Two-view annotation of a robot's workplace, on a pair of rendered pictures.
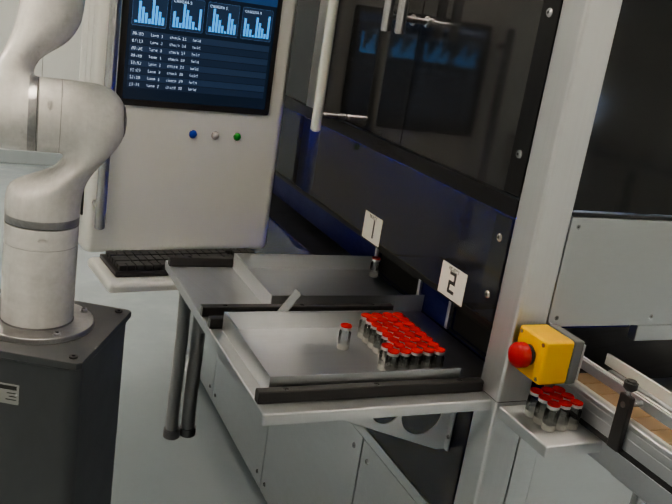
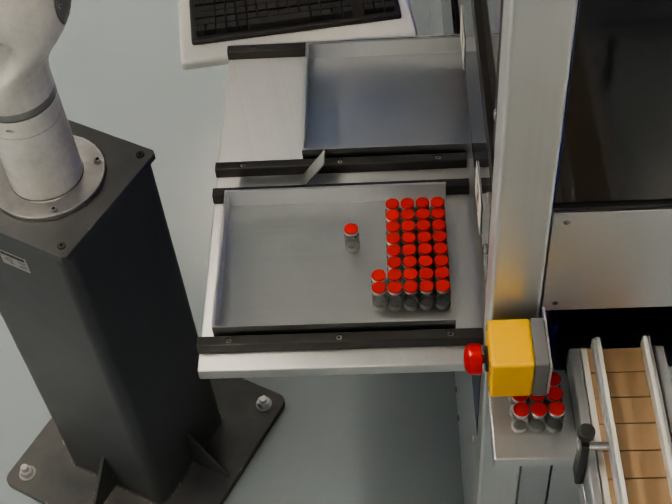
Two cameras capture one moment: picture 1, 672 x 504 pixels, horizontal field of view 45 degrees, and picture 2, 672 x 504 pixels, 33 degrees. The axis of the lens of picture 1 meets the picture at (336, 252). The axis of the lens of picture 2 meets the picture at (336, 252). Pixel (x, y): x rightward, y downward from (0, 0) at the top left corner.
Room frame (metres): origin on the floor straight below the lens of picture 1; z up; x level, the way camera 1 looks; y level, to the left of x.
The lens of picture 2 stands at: (0.41, -0.57, 2.19)
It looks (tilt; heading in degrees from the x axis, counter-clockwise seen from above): 50 degrees down; 30
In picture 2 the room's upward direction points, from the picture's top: 6 degrees counter-clockwise
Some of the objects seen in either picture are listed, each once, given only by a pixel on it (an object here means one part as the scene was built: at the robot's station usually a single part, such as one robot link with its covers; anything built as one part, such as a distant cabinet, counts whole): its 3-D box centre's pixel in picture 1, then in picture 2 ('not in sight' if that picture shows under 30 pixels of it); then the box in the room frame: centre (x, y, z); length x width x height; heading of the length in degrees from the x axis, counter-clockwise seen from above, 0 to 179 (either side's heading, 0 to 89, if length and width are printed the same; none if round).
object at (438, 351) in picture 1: (415, 342); (440, 251); (1.39, -0.17, 0.90); 0.18 x 0.02 x 0.05; 25
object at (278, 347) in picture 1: (337, 348); (334, 258); (1.32, -0.03, 0.90); 0.34 x 0.26 x 0.04; 115
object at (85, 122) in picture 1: (66, 152); (15, 33); (1.33, 0.47, 1.16); 0.19 x 0.12 x 0.24; 111
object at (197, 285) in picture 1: (323, 324); (366, 185); (1.50, 0.00, 0.87); 0.70 x 0.48 x 0.02; 25
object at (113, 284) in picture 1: (183, 266); (292, 6); (1.94, 0.37, 0.79); 0.45 x 0.28 x 0.03; 123
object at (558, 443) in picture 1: (555, 427); (542, 418); (1.20, -0.39, 0.87); 0.14 x 0.13 x 0.02; 115
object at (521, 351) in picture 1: (522, 354); (478, 358); (1.18, -0.31, 0.99); 0.04 x 0.04 x 0.04; 25
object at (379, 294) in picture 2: (391, 362); (379, 296); (1.28, -0.12, 0.90); 0.02 x 0.02 x 0.05
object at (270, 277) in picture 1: (325, 281); (406, 97); (1.68, 0.01, 0.90); 0.34 x 0.26 x 0.04; 115
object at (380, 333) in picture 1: (383, 343); (393, 253); (1.36, -0.11, 0.90); 0.18 x 0.02 x 0.05; 25
